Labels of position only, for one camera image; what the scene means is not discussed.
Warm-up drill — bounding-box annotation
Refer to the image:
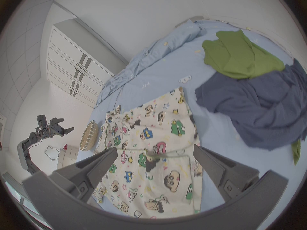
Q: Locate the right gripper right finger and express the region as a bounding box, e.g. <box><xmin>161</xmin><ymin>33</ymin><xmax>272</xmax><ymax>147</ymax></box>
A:
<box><xmin>193</xmin><ymin>145</ymin><xmax>260</xmax><ymax>203</ymax></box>

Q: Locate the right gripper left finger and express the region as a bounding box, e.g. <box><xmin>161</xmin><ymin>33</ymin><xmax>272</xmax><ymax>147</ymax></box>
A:
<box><xmin>49</xmin><ymin>148</ymin><xmax>118</xmax><ymax>203</ymax></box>

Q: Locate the white printed pyjama top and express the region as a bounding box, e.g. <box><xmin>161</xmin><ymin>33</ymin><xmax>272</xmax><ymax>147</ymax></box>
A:
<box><xmin>92</xmin><ymin>86</ymin><xmax>204</xmax><ymax>219</ymax></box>

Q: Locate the round woven basket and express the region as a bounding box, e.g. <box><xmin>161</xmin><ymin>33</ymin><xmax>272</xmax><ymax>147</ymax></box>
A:
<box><xmin>80</xmin><ymin>120</ymin><xmax>99</xmax><ymax>151</ymax></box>

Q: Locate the bed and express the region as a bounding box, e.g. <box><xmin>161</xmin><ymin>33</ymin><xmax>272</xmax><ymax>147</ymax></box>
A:
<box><xmin>92</xmin><ymin>0</ymin><xmax>307</xmax><ymax>215</ymax></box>

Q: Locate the dark blue garment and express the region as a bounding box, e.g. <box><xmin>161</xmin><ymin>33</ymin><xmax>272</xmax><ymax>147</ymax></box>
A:
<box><xmin>195</xmin><ymin>58</ymin><xmax>307</xmax><ymax>151</ymax></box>

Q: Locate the green garment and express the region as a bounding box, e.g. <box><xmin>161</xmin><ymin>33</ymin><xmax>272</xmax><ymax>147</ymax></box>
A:
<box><xmin>201</xmin><ymin>30</ymin><xmax>301</xmax><ymax>166</ymax></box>

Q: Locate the white low cabinet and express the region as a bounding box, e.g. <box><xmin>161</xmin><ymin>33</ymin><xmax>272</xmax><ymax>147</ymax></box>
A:
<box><xmin>59</xmin><ymin>145</ymin><xmax>78</xmax><ymax>168</ymax></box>

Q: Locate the white wardrobe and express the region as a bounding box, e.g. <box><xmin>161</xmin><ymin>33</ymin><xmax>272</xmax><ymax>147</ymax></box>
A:
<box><xmin>46</xmin><ymin>18</ymin><xmax>130</xmax><ymax>105</ymax></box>

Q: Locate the pale blue quilt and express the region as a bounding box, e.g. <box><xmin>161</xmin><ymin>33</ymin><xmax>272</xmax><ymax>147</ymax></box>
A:
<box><xmin>95</xmin><ymin>18</ymin><xmax>208</xmax><ymax>108</ymax></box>

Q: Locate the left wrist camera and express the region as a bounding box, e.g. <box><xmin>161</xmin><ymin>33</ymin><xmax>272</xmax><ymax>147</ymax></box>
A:
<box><xmin>36</xmin><ymin>114</ymin><xmax>47</xmax><ymax>130</ymax></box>

